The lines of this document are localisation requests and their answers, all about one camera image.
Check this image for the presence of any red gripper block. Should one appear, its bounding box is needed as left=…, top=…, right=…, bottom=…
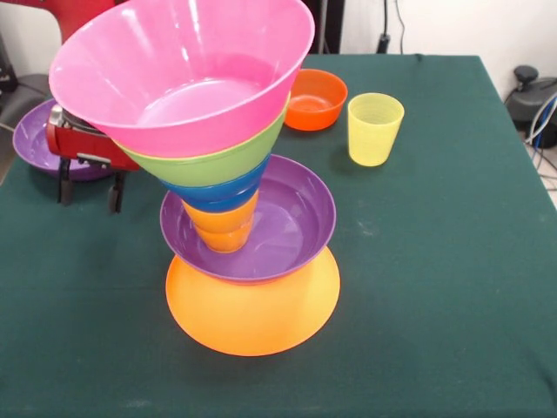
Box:
left=45, top=121, right=141, bottom=215

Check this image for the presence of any purple plastic bowl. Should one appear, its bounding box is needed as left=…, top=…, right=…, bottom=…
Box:
left=159, top=154, right=338, bottom=280
left=12, top=98, right=117, bottom=182

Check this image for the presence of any large pink plastic bowl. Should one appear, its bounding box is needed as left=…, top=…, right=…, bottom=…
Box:
left=48, top=0, right=317, bottom=158

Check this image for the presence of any green plastic bowl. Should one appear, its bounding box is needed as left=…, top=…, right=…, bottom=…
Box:
left=113, top=93, right=292, bottom=183

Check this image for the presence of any blue plastic bowl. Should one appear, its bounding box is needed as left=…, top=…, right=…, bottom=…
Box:
left=158, top=154, right=272, bottom=214

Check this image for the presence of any orange plastic cup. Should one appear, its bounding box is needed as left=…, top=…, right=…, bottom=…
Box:
left=181, top=191, right=260, bottom=254

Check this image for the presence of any large yellow-orange plastic bowl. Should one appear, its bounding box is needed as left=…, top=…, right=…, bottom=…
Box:
left=165, top=246, right=342, bottom=358

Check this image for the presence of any black floor stand base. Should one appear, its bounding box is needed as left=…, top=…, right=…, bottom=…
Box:
left=504, top=64, right=557, bottom=127
left=0, top=71, right=56, bottom=131

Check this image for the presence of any red-orange plastic bowl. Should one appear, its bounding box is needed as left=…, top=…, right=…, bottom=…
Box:
left=285, top=68, right=349, bottom=131

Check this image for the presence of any yellow plastic cup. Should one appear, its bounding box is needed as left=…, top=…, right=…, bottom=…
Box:
left=346, top=92, right=406, bottom=167

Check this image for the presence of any dark green table cloth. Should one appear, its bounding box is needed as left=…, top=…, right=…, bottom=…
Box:
left=0, top=51, right=557, bottom=418

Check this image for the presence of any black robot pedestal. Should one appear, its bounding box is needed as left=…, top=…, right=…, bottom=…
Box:
left=304, top=0, right=346, bottom=56

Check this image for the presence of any black hanging cable plug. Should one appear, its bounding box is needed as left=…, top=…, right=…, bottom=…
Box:
left=376, top=0, right=408, bottom=56

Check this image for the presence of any floor cable bundle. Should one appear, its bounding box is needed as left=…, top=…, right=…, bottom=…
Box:
left=524, top=93, right=557, bottom=175

